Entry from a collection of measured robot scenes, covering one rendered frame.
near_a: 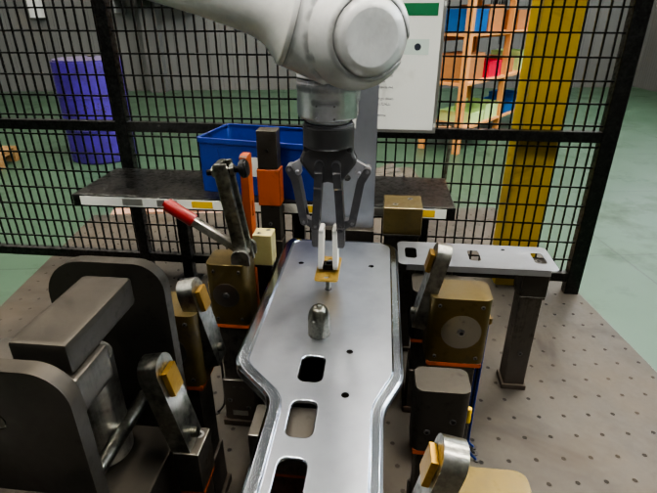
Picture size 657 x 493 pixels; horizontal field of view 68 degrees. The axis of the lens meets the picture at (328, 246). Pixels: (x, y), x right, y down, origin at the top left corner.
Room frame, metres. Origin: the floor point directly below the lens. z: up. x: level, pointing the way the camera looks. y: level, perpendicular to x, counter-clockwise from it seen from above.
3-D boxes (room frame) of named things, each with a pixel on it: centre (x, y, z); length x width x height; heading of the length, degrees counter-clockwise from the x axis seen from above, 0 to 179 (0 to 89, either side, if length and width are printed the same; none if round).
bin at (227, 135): (1.16, 0.14, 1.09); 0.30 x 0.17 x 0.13; 74
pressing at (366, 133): (0.97, -0.04, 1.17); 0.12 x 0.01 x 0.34; 84
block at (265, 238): (0.80, 0.12, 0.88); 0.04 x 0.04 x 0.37; 84
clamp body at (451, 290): (0.63, -0.21, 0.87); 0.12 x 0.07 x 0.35; 84
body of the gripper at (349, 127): (0.71, 0.00, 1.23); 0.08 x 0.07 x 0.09; 84
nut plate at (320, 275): (0.71, 0.00, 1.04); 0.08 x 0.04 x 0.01; 174
